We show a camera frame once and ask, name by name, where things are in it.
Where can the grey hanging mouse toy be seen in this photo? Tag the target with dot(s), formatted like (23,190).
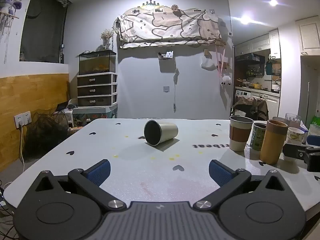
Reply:
(176,76)

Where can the dark window curtain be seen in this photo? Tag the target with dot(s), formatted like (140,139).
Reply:
(42,27)

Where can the beige metal cup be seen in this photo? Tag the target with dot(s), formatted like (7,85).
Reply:
(160,133)

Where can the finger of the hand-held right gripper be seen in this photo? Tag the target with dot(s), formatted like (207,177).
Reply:
(293,151)
(313,160)

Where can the blue container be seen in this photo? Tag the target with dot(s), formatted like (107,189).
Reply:
(313,140)

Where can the clear drinking glass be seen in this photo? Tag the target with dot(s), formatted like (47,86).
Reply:
(293,119)

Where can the white plush sheep toy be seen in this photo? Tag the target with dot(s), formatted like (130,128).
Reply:
(226,79)

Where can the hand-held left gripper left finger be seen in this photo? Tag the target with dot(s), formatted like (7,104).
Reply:
(100,172)

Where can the white wall switch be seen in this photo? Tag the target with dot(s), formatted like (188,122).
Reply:
(166,89)

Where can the cat-print cloth cover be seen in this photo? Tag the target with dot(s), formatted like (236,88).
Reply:
(170,27)

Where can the black plastic drawer cabinet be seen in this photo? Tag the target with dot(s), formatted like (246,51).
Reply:
(96,89)

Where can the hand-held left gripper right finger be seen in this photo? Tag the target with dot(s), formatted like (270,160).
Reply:
(219,172)

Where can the vase of dried flowers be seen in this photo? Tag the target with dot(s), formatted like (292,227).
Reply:
(107,38)

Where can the wall-mounted small holder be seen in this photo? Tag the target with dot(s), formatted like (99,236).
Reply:
(165,55)

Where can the white printed mug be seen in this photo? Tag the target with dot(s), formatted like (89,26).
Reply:
(296,135)

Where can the glass fish tank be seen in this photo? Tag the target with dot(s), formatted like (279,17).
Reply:
(97,62)

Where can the crown decoration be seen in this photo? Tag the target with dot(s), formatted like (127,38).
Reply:
(151,3)

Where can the white wall socket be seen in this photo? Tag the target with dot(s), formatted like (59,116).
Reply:
(22,118)

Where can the black mesh net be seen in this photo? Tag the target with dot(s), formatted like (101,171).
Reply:
(46,135)

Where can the purple plush toy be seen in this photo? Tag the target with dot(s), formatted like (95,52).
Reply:
(10,5)

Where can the beige cup with brown sleeve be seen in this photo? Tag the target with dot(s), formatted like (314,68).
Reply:
(240,135)

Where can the egg carton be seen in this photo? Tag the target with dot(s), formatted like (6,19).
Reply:
(75,129)

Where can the ceiling light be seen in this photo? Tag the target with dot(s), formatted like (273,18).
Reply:
(245,19)
(273,2)

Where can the green plastic bottle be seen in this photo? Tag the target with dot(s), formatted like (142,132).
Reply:
(315,125)

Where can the white washing machine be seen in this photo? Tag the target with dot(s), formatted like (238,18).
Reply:
(242,95)

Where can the printed storage box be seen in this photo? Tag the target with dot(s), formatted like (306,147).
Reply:
(95,116)

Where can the green printed tin can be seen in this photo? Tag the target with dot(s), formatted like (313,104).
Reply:
(257,137)

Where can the yellow-brown tumbler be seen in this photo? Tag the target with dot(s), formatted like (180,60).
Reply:
(272,142)

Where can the chair with brown jacket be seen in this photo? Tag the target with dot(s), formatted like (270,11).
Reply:
(250,107)

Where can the white plastic bag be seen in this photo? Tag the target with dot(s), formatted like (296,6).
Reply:
(208,63)

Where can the white kitchen wall cabinet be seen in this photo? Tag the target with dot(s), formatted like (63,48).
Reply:
(308,33)

